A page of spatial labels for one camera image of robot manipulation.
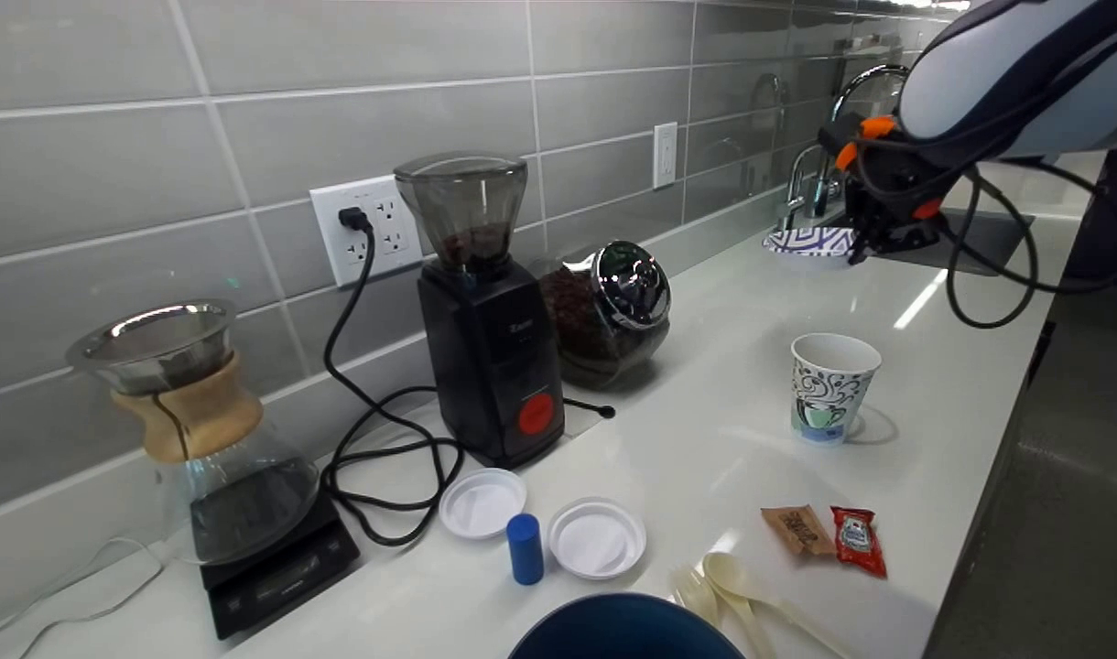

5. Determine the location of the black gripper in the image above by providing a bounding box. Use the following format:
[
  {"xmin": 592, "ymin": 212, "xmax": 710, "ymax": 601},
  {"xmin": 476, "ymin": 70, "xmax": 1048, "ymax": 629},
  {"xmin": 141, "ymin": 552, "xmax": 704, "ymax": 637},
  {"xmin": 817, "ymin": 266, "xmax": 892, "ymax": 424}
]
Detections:
[{"xmin": 842, "ymin": 119, "xmax": 951, "ymax": 264}]

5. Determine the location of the blue patterned paper plate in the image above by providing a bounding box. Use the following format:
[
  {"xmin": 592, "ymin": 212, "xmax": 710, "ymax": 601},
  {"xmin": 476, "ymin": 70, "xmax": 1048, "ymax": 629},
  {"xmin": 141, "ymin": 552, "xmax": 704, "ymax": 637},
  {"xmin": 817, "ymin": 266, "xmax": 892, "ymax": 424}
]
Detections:
[{"xmin": 764, "ymin": 220, "xmax": 863, "ymax": 264}]

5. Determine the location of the red ketchup sachet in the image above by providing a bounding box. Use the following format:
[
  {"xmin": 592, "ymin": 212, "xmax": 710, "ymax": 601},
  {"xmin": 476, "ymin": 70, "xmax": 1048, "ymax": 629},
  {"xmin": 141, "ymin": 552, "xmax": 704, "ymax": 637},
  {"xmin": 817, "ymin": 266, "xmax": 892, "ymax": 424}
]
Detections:
[{"xmin": 827, "ymin": 502, "xmax": 889, "ymax": 583}]

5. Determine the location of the patterned paper cup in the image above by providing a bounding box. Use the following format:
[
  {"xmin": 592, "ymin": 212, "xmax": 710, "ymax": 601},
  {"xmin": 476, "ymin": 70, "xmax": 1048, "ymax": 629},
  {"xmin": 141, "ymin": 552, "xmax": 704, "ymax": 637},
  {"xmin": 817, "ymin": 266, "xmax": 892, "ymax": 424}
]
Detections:
[{"xmin": 786, "ymin": 329, "xmax": 885, "ymax": 445}]

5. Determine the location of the brown sachet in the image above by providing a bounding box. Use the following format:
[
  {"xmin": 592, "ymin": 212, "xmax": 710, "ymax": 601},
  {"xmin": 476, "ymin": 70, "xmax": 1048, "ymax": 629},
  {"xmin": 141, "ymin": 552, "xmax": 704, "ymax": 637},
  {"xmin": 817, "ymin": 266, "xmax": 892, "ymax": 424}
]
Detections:
[{"xmin": 756, "ymin": 502, "xmax": 839, "ymax": 562}]

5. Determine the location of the glass jar with chrome lid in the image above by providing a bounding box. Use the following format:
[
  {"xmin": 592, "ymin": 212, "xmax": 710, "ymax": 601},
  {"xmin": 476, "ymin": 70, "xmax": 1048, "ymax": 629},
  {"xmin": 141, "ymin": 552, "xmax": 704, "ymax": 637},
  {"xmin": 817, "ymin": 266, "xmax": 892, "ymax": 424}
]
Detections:
[{"xmin": 538, "ymin": 237, "xmax": 677, "ymax": 396}]

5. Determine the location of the cream plastic spoon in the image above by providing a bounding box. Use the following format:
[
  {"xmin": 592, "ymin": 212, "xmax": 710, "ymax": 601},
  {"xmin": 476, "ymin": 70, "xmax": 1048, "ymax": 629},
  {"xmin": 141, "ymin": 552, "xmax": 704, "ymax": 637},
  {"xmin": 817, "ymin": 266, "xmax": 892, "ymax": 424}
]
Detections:
[
  {"xmin": 669, "ymin": 567, "xmax": 778, "ymax": 659},
  {"xmin": 698, "ymin": 550, "xmax": 854, "ymax": 659}
]

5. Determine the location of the black coffee grinder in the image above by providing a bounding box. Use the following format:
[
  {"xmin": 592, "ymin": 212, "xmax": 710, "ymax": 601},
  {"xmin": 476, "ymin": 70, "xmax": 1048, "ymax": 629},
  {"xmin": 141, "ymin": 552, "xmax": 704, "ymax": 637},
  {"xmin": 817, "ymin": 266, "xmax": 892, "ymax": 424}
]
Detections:
[{"xmin": 391, "ymin": 148, "xmax": 567, "ymax": 471}]

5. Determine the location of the white plastic lid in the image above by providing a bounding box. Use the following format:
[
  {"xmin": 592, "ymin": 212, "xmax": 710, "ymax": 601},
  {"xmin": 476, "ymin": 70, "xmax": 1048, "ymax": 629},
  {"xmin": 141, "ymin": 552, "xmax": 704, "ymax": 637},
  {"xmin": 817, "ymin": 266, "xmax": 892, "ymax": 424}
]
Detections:
[
  {"xmin": 545, "ymin": 493, "xmax": 649, "ymax": 583},
  {"xmin": 434, "ymin": 466, "xmax": 531, "ymax": 543}
]

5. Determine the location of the small blue bottle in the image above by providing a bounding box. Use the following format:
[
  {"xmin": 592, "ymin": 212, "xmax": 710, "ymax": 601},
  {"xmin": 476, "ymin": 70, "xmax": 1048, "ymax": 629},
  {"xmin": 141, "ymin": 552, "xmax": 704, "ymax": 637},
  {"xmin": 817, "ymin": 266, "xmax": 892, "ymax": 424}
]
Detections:
[{"xmin": 500, "ymin": 510, "xmax": 548, "ymax": 590}]

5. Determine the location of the black coffee scale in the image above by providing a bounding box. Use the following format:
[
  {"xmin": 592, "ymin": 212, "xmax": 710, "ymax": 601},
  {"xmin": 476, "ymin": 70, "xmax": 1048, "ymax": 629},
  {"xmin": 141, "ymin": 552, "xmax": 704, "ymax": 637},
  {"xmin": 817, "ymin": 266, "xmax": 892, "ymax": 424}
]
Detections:
[{"xmin": 195, "ymin": 490, "xmax": 366, "ymax": 645}]

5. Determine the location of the glass pour-over coffee carafe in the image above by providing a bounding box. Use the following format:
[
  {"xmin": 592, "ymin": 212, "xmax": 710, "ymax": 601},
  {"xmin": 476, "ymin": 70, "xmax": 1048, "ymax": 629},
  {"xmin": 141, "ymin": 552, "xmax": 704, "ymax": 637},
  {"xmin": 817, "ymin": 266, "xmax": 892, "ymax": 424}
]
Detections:
[{"xmin": 67, "ymin": 300, "xmax": 323, "ymax": 567}]

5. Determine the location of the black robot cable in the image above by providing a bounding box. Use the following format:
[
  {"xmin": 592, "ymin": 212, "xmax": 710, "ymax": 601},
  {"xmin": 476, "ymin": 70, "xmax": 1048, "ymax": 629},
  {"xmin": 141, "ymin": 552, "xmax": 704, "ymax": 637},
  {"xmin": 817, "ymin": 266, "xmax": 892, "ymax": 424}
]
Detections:
[{"xmin": 938, "ymin": 158, "xmax": 1117, "ymax": 334}]

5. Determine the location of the white wall switch plate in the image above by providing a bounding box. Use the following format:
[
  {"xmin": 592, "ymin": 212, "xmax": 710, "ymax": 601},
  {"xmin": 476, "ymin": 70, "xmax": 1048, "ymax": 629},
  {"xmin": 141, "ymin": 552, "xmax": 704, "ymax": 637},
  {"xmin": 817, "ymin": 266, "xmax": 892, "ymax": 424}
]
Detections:
[{"xmin": 649, "ymin": 117, "xmax": 682, "ymax": 191}]

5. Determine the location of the white wall power outlet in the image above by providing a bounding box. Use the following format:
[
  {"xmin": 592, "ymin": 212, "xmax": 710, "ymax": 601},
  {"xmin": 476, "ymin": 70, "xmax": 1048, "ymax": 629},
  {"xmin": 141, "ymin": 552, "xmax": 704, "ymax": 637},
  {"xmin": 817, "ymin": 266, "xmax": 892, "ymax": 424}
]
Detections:
[{"xmin": 306, "ymin": 172, "xmax": 426, "ymax": 288}]

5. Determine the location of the black power cord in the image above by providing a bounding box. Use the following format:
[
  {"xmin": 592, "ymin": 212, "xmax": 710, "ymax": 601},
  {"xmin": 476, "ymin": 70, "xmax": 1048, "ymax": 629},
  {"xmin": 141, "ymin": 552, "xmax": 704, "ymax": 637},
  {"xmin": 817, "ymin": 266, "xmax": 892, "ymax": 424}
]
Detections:
[{"xmin": 318, "ymin": 205, "xmax": 467, "ymax": 550}]

